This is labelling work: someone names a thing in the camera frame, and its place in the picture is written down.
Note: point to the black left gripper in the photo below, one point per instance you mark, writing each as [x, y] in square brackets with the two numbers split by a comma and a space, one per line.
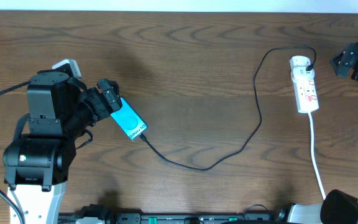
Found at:
[103, 101]

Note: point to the blue screen Galaxy smartphone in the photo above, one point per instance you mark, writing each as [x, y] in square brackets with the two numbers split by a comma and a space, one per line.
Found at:
[129, 121]

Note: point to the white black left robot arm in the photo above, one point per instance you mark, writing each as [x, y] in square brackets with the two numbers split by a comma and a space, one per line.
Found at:
[61, 109]

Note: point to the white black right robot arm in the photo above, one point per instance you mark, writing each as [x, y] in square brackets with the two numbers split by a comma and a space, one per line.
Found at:
[337, 206]

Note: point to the white power strip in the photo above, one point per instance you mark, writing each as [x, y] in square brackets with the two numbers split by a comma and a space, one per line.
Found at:
[304, 85]

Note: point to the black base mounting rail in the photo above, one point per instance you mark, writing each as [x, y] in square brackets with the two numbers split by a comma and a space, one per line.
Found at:
[256, 213]

